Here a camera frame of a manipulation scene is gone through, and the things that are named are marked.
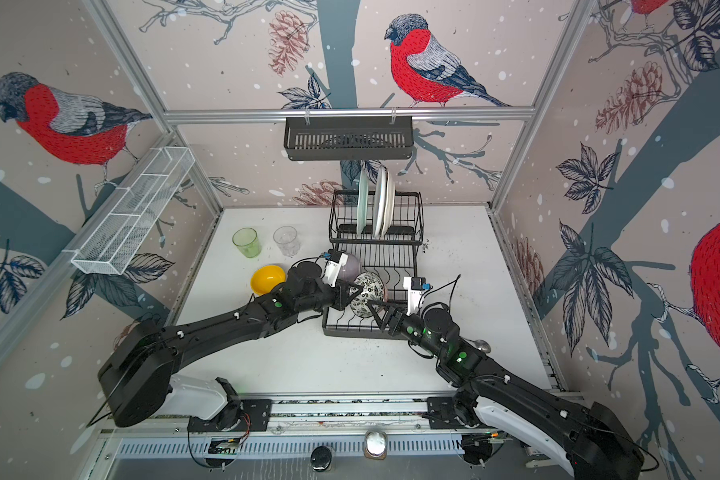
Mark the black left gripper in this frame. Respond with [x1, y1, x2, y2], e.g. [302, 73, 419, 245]
[296, 277, 365, 314]

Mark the pink patterned bowl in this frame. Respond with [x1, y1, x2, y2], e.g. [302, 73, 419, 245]
[350, 272, 387, 318]

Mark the lilac ceramic bowl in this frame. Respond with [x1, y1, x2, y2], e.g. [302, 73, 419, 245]
[337, 253, 363, 283]

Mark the yellow bowl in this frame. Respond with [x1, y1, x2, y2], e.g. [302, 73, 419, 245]
[250, 265, 286, 296]

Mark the clear glass cup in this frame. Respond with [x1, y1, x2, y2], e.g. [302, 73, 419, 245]
[273, 225, 301, 257]

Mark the green glass cup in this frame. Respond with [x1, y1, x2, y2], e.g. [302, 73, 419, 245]
[232, 227, 261, 259]

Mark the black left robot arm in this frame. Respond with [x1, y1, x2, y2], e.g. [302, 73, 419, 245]
[98, 262, 363, 428]

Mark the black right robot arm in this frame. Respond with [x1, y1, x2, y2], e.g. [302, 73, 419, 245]
[368, 301, 645, 479]

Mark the black two-tier dish rack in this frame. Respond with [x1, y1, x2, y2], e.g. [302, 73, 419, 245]
[329, 190, 424, 307]

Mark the strawberry pattern plate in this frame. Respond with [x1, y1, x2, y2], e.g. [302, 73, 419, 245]
[373, 166, 388, 239]

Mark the cream plate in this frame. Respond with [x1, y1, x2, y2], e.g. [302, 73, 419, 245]
[381, 175, 395, 237]

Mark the green floral plate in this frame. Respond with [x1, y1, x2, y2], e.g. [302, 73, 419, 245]
[356, 169, 370, 236]

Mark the silver round button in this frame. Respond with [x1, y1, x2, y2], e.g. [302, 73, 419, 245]
[363, 430, 388, 460]

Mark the black round knob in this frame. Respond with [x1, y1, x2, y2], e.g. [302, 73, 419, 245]
[310, 445, 333, 473]

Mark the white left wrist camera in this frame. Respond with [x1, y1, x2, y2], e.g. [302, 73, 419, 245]
[322, 249, 348, 288]

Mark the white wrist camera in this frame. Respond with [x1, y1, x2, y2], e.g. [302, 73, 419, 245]
[403, 277, 431, 315]
[322, 249, 348, 288]

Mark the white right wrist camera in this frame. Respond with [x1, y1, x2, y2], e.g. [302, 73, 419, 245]
[403, 277, 431, 315]

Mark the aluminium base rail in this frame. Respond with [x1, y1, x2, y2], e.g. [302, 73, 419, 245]
[114, 397, 555, 467]

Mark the black hanging wall basket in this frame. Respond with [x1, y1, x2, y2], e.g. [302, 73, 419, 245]
[283, 116, 414, 161]

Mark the white mesh wall shelf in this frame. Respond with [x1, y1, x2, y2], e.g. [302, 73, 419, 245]
[71, 146, 195, 275]

